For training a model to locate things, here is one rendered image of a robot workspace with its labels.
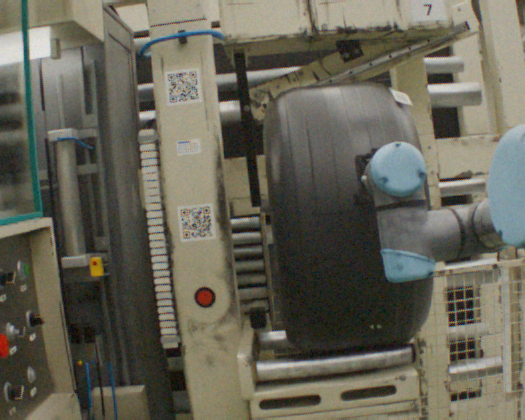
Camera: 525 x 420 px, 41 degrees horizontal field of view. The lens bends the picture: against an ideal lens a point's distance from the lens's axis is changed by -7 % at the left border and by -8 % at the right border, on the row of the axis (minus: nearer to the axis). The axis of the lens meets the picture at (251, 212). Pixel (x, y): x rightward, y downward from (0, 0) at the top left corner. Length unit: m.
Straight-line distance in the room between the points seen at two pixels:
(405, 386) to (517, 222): 0.92
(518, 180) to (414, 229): 0.37
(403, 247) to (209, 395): 0.76
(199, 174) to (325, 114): 0.31
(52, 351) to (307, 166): 0.64
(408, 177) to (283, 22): 0.93
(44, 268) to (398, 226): 0.77
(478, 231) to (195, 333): 0.77
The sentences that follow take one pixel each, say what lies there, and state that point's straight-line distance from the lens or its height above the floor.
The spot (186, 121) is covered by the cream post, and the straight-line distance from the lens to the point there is 1.60.
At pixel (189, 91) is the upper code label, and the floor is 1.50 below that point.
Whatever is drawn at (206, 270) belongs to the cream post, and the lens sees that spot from 1.60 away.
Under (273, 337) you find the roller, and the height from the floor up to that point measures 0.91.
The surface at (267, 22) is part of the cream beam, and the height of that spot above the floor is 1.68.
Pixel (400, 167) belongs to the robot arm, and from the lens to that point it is 1.02.
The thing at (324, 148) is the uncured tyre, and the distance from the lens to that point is 1.41.
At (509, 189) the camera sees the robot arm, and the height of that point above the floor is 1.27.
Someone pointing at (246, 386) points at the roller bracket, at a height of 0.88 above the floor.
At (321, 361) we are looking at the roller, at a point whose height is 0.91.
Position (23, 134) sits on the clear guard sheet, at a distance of 1.49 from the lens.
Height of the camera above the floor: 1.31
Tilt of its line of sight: 3 degrees down
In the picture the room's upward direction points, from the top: 6 degrees counter-clockwise
